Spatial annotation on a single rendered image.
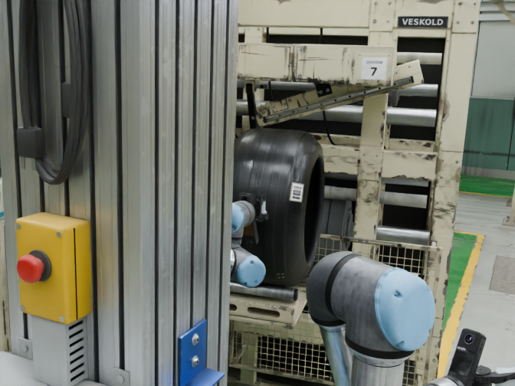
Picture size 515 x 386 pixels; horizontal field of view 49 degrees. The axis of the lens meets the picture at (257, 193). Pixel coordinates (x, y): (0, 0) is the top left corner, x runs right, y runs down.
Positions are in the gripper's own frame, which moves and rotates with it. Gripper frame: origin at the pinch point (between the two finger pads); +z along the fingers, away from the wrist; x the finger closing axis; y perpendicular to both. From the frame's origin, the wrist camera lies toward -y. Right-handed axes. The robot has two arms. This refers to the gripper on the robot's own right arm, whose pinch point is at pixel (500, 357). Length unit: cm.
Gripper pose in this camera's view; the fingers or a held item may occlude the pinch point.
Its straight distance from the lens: 141.2
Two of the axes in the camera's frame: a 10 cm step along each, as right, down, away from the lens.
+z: 7.8, -1.0, 6.2
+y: 0.5, 9.9, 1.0
